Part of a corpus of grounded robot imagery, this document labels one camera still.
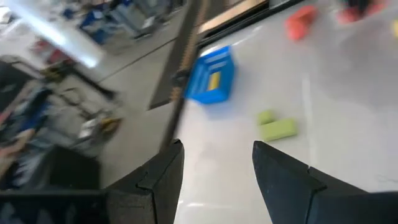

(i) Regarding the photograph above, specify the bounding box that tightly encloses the blue slotted plastic basket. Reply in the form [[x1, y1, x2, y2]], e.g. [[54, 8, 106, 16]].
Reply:
[[185, 45, 236, 105]]

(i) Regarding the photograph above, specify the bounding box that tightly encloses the long red block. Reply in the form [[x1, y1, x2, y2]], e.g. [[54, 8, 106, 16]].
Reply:
[[285, 5, 318, 42], [337, 0, 387, 25]]

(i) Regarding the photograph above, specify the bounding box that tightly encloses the small green block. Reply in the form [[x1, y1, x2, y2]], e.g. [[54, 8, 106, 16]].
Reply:
[[256, 110, 275, 126]]

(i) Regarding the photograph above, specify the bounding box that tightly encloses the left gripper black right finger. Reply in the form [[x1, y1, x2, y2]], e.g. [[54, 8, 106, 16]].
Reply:
[[252, 140, 398, 224]]

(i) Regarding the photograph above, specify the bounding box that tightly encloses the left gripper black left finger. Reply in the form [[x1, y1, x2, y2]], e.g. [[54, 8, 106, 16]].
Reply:
[[104, 139, 185, 224]]

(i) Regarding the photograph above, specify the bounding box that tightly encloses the long green block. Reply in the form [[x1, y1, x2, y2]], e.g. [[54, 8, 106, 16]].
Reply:
[[259, 117, 299, 142]]

